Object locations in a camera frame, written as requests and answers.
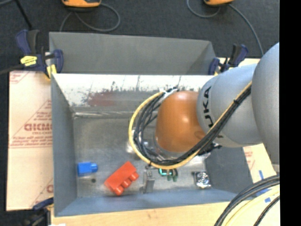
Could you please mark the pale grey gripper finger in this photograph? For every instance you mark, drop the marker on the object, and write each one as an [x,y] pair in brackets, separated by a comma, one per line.
[144,187]
[151,185]

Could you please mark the grey metal bin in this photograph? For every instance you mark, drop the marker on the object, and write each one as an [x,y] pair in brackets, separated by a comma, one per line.
[103,135]

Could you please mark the shiny silver metal object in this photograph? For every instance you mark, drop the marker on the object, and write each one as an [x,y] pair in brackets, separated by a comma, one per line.
[202,179]

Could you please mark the blue toy block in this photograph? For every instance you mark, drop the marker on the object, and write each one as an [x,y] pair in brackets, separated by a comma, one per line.
[85,168]

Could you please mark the brown cardboard board, red print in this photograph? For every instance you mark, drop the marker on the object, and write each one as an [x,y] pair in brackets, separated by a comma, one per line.
[28,138]

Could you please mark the red toy building block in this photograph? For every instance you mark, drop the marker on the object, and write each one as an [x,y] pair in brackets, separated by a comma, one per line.
[121,178]

